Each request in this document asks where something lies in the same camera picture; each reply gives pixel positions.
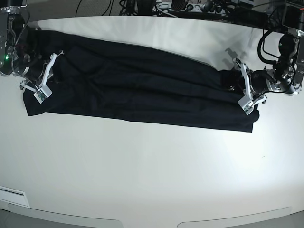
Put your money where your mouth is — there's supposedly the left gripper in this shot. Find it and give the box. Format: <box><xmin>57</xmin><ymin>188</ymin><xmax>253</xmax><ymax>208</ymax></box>
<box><xmin>231</xmin><ymin>58</ymin><xmax>276</xmax><ymax>105</ymax></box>

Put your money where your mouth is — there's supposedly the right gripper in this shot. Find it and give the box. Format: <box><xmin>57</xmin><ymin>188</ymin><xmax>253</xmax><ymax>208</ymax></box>
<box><xmin>19</xmin><ymin>50</ymin><xmax>64</xmax><ymax>92</ymax></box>

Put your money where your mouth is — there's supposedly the black T-shirt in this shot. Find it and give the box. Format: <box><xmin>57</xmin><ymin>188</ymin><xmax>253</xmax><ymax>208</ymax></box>
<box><xmin>23</xmin><ymin>30</ymin><xmax>259</xmax><ymax>132</ymax></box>

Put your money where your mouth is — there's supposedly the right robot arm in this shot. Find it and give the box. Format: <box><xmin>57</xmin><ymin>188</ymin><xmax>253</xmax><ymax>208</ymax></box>
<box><xmin>0</xmin><ymin>0</ymin><xmax>64</xmax><ymax>95</ymax></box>

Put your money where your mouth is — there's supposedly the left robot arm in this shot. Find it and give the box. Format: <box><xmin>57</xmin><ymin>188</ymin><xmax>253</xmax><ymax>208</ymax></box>
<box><xmin>235</xmin><ymin>0</ymin><xmax>304</xmax><ymax>113</ymax></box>

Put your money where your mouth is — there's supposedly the white label sticker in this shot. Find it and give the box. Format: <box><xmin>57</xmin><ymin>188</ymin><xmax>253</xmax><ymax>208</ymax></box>
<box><xmin>0</xmin><ymin>186</ymin><xmax>30</xmax><ymax>208</ymax></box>

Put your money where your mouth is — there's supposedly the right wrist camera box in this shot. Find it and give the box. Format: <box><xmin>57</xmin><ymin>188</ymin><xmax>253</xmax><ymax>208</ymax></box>
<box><xmin>34</xmin><ymin>85</ymin><xmax>52</xmax><ymax>104</ymax></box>

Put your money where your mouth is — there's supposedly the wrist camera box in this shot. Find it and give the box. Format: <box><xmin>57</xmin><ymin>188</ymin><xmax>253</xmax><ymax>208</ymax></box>
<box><xmin>237</xmin><ymin>95</ymin><xmax>254</xmax><ymax>115</ymax></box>
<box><xmin>34</xmin><ymin>85</ymin><xmax>52</xmax><ymax>104</ymax></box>

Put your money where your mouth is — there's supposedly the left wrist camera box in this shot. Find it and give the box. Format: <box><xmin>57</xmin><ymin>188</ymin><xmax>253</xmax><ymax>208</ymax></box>
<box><xmin>237</xmin><ymin>95</ymin><xmax>254</xmax><ymax>115</ymax></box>

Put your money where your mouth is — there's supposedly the black cables and equipment clutter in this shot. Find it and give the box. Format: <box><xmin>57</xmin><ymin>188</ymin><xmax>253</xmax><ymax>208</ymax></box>
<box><xmin>76</xmin><ymin>0</ymin><xmax>285</xmax><ymax>24</ymax></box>

